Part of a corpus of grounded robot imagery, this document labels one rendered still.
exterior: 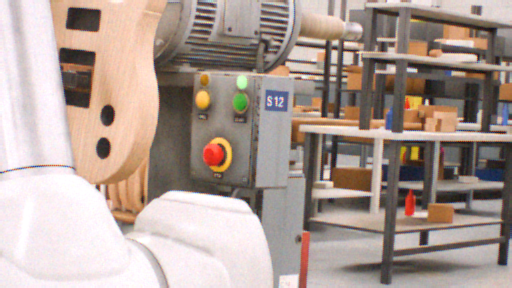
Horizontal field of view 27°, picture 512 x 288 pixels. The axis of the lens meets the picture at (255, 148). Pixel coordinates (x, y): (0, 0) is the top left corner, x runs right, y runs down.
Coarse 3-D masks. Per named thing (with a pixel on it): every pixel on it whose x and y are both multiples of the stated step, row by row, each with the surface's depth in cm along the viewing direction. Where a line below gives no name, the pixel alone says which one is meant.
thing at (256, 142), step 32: (224, 96) 189; (256, 96) 185; (288, 96) 190; (192, 128) 195; (224, 128) 189; (256, 128) 185; (288, 128) 191; (192, 160) 194; (224, 160) 189; (256, 160) 185; (288, 160) 192; (224, 192) 195
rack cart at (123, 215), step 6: (102, 186) 537; (102, 192) 537; (108, 204) 557; (144, 204) 520; (114, 210) 532; (120, 210) 534; (126, 210) 529; (132, 210) 526; (114, 216) 516; (120, 216) 514; (126, 216) 512; (132, 216) 512; (120, 222) 577; (126, 222) 511; (132, 222) 509; (120, 228) 577
